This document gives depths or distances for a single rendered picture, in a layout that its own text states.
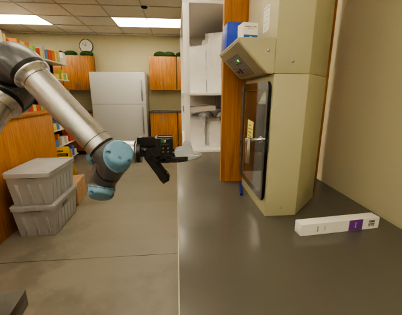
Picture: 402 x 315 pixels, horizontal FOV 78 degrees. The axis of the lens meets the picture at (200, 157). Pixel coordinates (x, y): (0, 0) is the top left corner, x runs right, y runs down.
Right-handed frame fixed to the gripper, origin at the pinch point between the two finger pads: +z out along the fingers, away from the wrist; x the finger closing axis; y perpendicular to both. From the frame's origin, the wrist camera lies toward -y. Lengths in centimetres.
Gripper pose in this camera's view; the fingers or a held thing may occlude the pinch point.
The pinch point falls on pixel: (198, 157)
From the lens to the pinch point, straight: 84.6
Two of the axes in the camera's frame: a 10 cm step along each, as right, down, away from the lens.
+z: 10.0, -0.2, 0.9
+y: 0.0, -9.7, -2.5
